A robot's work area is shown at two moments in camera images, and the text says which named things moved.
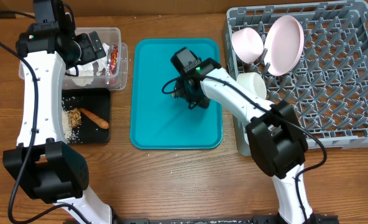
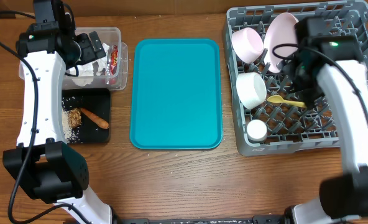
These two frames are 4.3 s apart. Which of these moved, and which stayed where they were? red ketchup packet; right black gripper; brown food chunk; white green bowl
Moved: right black gripper
Stayed: brown food chunk; red ketchup packet; white green bowl
